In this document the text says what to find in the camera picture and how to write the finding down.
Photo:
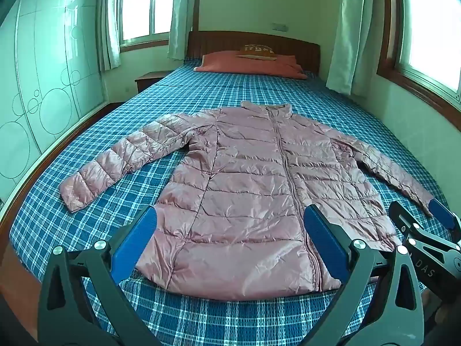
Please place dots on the wooden headboard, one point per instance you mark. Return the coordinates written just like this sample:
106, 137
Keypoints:
302, 52

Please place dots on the pale curtain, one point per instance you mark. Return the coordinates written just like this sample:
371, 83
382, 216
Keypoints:
351, 32
108, 18
182, 10

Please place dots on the wide wooden-framed window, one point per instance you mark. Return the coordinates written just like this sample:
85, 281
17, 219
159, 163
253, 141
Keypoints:
428, 25

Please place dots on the window beside wardrobe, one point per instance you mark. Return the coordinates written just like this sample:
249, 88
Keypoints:
144, 3

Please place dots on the orange-red pillow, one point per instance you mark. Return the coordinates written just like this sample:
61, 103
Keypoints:
248, 64

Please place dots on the wooden nightstand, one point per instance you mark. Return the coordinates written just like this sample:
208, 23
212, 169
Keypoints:
153, 79

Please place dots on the bed with blue plaid sheet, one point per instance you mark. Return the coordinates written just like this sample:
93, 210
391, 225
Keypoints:
223, 86

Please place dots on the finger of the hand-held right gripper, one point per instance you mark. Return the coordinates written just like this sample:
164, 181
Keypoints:
405, 223
443, 215

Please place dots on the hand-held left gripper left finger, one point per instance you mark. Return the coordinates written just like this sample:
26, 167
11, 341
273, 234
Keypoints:
138, 234

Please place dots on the pink puffer jacket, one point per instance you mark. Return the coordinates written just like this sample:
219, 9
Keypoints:
248, 187

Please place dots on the white wardrobe with circle pattern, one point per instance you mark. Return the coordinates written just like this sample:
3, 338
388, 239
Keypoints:
46, 79

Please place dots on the small brown cushion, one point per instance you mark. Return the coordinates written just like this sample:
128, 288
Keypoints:
256, 51

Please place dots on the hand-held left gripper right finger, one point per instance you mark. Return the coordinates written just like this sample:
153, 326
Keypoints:
324, 239

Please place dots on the white wall outlet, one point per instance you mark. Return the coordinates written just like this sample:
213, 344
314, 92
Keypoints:
279, 27

